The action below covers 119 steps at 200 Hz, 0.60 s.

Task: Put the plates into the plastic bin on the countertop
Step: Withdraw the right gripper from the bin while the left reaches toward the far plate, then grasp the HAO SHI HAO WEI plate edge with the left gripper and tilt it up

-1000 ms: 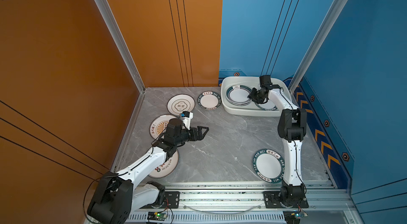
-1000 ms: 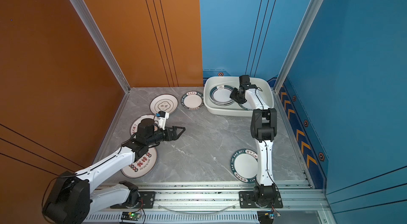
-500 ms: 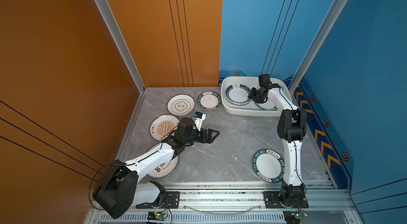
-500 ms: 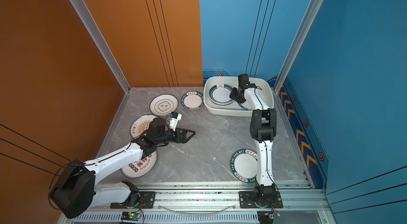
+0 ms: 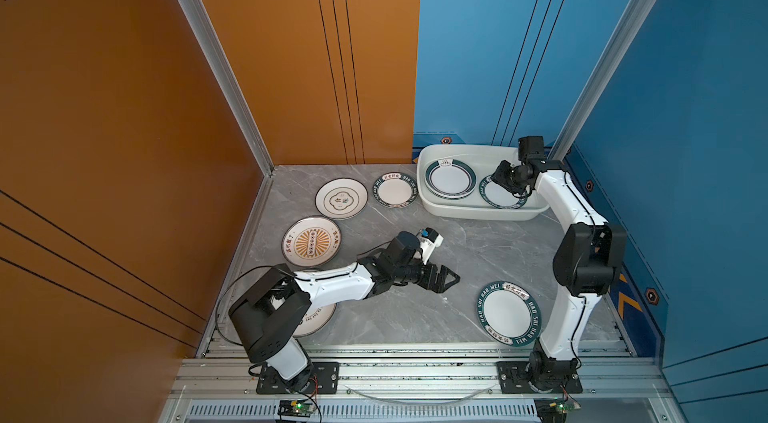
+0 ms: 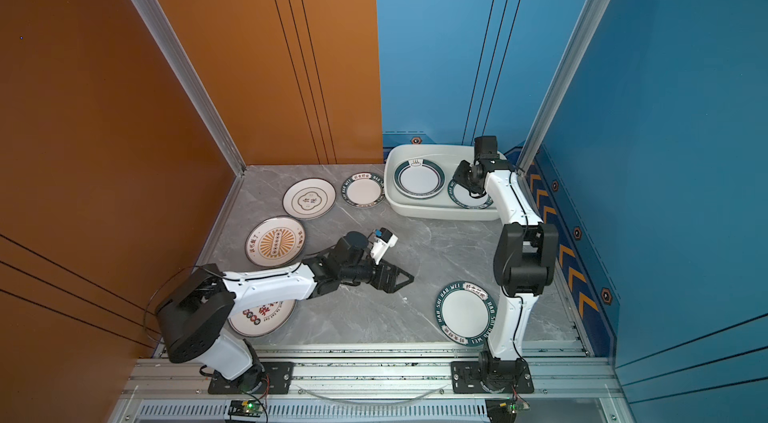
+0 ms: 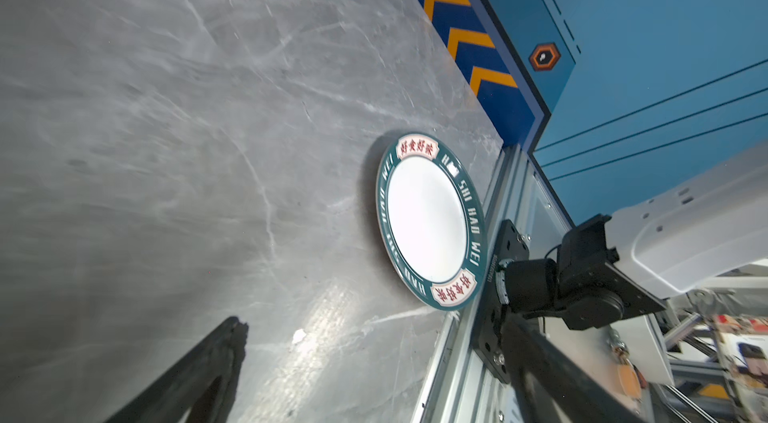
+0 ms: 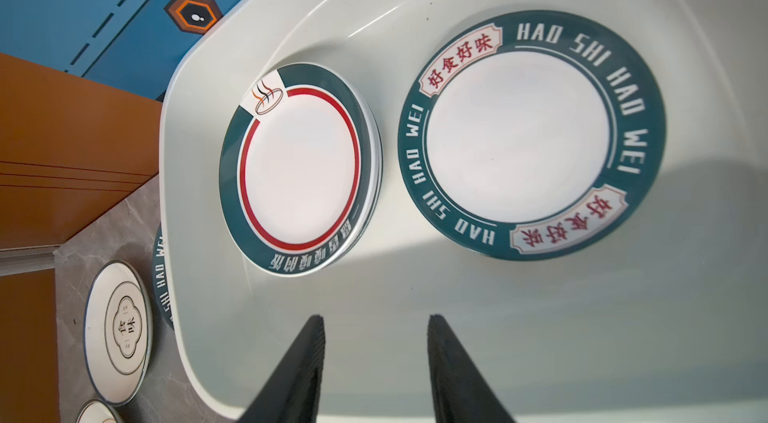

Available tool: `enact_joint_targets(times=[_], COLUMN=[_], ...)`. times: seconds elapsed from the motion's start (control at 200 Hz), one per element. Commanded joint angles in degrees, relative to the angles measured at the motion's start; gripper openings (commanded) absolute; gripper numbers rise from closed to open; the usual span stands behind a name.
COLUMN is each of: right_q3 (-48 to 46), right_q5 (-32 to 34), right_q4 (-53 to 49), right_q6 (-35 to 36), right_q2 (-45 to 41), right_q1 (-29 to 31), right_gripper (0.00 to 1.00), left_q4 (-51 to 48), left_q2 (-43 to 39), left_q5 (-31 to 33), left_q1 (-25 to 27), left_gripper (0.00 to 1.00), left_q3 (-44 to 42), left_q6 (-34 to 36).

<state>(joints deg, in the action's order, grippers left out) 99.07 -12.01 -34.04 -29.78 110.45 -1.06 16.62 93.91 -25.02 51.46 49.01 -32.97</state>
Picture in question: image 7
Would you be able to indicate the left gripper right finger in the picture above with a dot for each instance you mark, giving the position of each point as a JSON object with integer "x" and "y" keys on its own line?
{"x": 527, "y": 352}

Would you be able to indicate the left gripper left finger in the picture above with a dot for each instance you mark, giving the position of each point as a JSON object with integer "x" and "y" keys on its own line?
{"x": 200, "y": 387}

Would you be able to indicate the green rim text plate front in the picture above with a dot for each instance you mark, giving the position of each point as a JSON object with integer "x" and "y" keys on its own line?
{"x": 431, "y": 221}

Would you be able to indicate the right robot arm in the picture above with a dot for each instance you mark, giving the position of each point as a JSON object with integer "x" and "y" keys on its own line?
{"x": 625, "y": 265}

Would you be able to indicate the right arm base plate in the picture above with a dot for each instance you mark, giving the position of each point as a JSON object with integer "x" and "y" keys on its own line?
{"x": 486, "y": 336}

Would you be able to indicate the aluminium rail frame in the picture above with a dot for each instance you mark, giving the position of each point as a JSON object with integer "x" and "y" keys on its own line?
{"x": 459, "y": 386}

